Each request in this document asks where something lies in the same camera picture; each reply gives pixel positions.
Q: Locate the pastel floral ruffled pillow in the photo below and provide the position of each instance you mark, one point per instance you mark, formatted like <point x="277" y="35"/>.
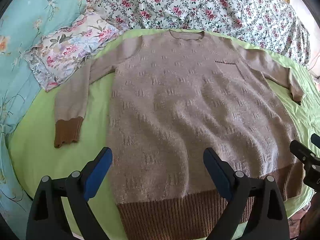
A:
<point x="55" y="58"/>

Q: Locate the turquoise floral pillow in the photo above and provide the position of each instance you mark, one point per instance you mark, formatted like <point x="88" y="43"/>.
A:
<point x="23" y="23"/>

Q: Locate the beige knit sweater brown trim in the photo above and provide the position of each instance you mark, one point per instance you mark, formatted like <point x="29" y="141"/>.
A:
<point x="174" y="95"/>

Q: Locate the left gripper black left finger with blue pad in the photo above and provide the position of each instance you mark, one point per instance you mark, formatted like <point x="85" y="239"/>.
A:
<point x="47" y="218"/>

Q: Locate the light green bed sheet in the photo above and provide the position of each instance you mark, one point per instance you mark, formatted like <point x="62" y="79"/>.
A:
<point x="34" y="154"/>

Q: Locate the white pink floral quilt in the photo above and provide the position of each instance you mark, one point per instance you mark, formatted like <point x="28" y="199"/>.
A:
<point x="269" y="24"/>

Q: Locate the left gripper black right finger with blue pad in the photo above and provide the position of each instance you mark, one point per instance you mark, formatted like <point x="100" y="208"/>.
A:
<point x="267" y="218"/>

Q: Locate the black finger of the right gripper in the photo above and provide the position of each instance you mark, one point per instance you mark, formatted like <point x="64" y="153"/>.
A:
<point x="306" y="156"/>
<point x="315" y="139"/>

